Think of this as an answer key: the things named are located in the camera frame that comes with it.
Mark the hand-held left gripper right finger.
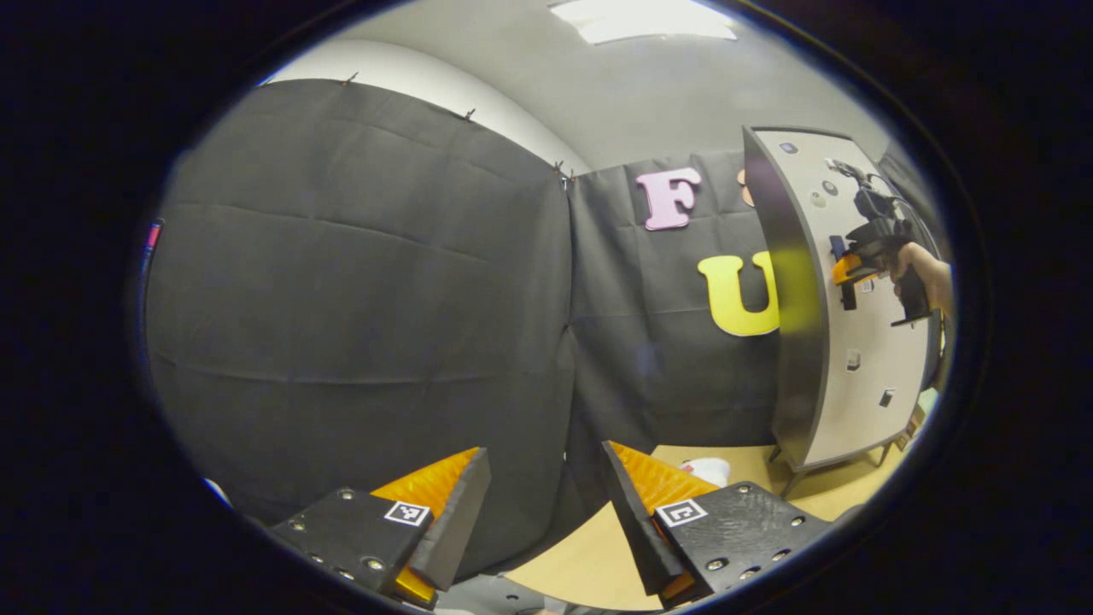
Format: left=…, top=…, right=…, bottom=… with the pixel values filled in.
left=598, top=442, right=833, bottom=609

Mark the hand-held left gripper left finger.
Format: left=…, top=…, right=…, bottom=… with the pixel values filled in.
left=269, top=447, right=492, bottom=607

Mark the grey cabinet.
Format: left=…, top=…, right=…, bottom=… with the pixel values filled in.
left=741, top=126, right=949, bottom=498

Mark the light grey cabinet door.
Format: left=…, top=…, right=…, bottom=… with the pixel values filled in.
left=751, top=128, right=944, bottom=469

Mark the white plush toy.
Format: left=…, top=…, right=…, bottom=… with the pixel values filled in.
left=681, top=458, right=732, bottom=488

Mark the black backdrop cloth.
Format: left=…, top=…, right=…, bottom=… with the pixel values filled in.
left=145, top=79, right=949, bottom=582

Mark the large ceiling light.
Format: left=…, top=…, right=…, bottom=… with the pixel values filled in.
left=549, top=0, right=737, bottom=45

